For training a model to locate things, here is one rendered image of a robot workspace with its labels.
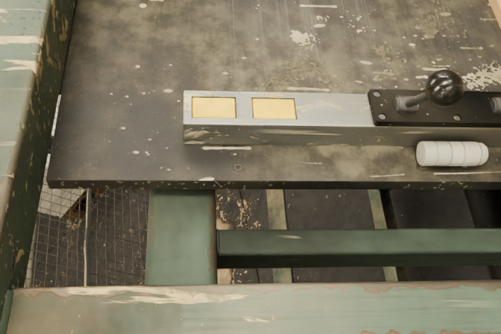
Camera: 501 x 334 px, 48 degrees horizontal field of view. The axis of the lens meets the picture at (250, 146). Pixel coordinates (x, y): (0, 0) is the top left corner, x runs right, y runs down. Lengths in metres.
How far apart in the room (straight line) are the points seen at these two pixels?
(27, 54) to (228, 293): 0.32
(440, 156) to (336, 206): 2.12
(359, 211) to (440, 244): 1.97
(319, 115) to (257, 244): 0.17
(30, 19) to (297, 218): 2.41
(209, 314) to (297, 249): 0.18
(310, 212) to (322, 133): 2.25
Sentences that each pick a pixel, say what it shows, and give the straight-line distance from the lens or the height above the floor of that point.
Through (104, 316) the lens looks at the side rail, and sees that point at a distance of 0.53.
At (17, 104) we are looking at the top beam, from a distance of 0.60.
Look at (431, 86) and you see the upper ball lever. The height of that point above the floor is 1.54.
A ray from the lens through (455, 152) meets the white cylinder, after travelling 0.71.
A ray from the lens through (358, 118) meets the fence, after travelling 0.68.
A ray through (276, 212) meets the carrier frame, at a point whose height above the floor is 0.78.
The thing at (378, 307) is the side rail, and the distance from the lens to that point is 0.56.
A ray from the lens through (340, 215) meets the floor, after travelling 2.77.
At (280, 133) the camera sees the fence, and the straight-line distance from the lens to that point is 0.66.
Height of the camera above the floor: 1.97
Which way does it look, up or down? 34 degrees down
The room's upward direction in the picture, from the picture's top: 65 degrees counter-clockwise
